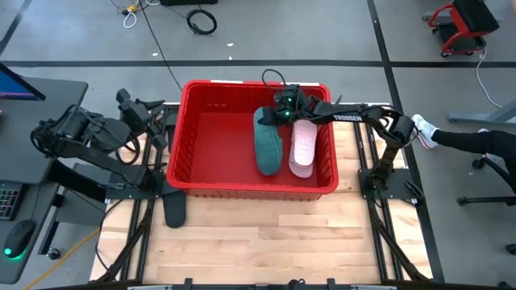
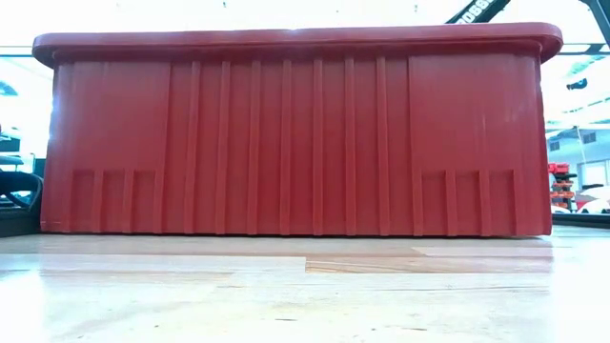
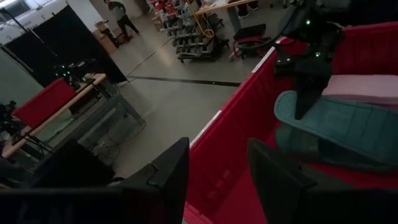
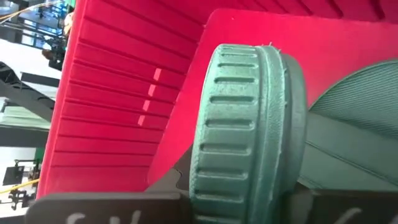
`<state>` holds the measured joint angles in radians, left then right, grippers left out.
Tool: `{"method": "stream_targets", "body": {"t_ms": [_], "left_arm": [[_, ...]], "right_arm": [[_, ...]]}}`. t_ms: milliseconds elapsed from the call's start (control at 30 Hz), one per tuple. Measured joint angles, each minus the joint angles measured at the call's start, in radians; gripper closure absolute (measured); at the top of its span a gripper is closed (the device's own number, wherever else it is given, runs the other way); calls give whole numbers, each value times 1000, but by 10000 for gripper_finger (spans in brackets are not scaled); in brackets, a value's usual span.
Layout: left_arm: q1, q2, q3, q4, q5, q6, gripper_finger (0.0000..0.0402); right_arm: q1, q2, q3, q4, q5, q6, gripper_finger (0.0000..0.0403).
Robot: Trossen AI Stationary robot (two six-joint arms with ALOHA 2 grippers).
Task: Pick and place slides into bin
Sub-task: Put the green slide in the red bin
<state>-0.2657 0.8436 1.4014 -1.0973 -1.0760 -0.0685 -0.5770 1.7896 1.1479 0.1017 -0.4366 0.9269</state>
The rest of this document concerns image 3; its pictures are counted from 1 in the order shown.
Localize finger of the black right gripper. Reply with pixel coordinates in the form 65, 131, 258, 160
294, 67, 332, 121

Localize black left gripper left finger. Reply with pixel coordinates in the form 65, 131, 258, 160
0, 136, 190, 224

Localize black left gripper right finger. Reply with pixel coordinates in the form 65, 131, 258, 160
247, 138, 398, 224

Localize green foam slide sandal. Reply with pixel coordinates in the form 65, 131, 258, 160
273, 90, 398, 166
275, 123, 398, 174

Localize pink foam slide sandal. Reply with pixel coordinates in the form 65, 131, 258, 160
322, 73, 398, 106

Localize red ribbed plastic bin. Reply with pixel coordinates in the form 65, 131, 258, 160
183, 21, 398, 224

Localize grey bin rack cart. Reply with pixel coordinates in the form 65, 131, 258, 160
160, 0, 229, 62

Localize wooden work table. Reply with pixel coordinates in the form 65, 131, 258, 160
194, 0, 259, 32

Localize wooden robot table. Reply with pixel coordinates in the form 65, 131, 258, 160
0, 73, 147, 159

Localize brown cardboard box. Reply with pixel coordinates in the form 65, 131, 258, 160
93, 20, 119, 54

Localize black curtain panel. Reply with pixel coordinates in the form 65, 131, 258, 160
0, 4, 127, 86

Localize standing person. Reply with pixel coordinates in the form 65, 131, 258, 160
104, 0, 140, 40

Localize yellow coiled hose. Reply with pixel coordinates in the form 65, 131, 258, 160
189, 0, 215, 38

